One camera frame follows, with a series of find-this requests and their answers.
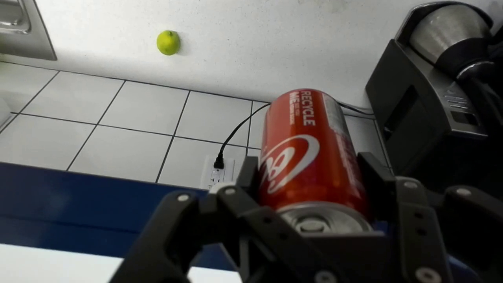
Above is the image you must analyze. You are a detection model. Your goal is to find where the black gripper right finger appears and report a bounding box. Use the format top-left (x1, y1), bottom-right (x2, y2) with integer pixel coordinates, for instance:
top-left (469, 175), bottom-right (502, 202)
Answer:
top-left (357, 150), bottom-right (503, 283)

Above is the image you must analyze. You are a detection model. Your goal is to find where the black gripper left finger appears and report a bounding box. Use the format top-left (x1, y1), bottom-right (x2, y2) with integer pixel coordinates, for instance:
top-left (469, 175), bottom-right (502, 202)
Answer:
top-left (109, 156), bottom-right (281, 283)

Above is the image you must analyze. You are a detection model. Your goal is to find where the red soda can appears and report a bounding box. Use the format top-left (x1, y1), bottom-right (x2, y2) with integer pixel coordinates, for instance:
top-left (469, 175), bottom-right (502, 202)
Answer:
top-left (256, 88), bottom-right (374, 236)

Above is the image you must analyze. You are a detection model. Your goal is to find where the black coffee maker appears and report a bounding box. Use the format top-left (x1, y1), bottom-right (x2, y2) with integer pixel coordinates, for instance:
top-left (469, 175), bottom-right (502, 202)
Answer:
top-left (365, 2), bottom-right (503, 197)

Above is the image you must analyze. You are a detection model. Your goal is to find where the green lime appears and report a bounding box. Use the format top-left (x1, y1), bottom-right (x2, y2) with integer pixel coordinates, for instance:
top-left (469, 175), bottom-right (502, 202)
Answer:
top-left (156, 29), bottom-right (182, 57)

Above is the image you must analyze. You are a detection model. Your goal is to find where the steel coffee carafe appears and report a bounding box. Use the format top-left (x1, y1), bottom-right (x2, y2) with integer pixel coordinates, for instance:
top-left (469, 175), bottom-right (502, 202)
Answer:
top-left (407, 5), bottom-right (497, 80)

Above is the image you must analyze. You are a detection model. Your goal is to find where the stainless steel sink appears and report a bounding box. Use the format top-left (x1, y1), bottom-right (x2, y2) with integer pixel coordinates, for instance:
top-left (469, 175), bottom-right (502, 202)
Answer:
top-left (0, 0), bottom-right (58, 62)

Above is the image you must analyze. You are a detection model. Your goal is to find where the white wall outlet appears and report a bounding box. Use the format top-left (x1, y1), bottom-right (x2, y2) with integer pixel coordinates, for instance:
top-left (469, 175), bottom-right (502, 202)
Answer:
top-left (200, 154), bottom-right (248, 194)

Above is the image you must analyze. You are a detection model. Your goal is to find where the black power cord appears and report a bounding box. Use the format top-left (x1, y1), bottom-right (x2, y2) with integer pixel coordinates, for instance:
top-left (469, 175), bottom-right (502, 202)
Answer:
top-left (212, 99), bottom-right (377, 172)

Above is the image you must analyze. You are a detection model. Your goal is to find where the open blue wall cabinet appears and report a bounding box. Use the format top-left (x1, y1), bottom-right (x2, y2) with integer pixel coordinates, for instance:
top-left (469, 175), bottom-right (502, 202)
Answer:
top-left (0, 161), bottom-right (242, 283)

